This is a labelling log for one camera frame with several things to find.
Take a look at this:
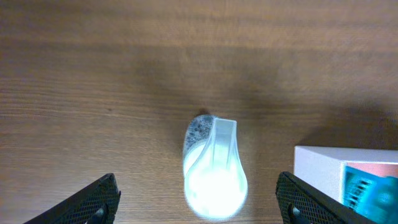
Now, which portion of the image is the white cardboard box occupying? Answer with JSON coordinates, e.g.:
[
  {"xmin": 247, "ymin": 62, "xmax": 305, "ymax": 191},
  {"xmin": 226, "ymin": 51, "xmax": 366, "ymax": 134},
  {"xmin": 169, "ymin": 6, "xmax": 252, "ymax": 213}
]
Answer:
[{"xmin": 294, "ymin": 146, "xmax": 397, "ymax": 203}]

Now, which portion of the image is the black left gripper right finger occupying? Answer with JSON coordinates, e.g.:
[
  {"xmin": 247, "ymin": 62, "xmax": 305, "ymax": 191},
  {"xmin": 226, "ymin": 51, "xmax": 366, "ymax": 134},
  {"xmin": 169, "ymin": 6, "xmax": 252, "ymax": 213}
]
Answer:
[{"xmin": 275, "ymin": 172, "xmax": 374, "ymax": 224}]

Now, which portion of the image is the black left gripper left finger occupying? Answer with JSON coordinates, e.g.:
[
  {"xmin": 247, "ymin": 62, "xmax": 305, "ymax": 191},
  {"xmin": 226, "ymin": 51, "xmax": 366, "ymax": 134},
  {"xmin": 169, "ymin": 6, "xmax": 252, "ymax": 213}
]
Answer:
[{"xmin": 26, "ymin": 173, "xmax": 121, "ymax": 224}]

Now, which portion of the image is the clear spray bottle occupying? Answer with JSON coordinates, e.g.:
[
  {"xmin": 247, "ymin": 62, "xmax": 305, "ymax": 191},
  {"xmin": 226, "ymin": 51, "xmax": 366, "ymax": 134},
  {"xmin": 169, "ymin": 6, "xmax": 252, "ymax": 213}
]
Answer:
[{"xmin": 182, "ymin": 114, "xmax": 248, "ymax": 221}]

